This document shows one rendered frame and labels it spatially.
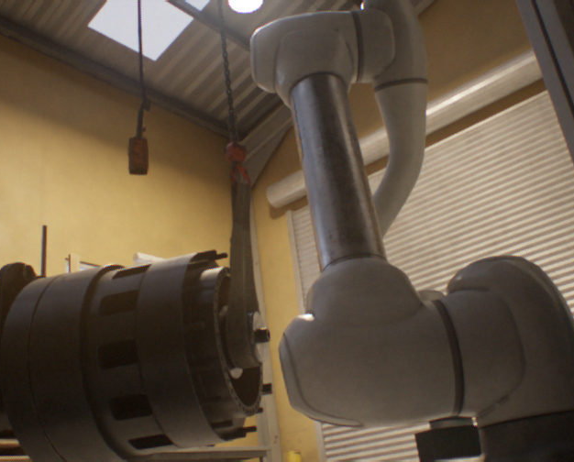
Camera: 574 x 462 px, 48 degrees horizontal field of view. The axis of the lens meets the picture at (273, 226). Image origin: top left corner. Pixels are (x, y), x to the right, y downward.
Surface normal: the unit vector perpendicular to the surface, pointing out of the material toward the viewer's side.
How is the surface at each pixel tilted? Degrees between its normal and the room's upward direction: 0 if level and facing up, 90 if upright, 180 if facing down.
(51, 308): 68
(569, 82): 90
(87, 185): 90
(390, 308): 75
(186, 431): 153
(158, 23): 167
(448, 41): 90
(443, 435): 90
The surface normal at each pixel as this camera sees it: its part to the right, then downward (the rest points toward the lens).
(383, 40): 0.14, 0.03
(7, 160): 0.74, -0.35
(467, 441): 0.39, -0.41
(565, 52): -0.92, -0.06
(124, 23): 0.28, 0.81
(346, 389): -0.15, 0.17
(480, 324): -0.11, -0.48
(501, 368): -0.15, -0.19
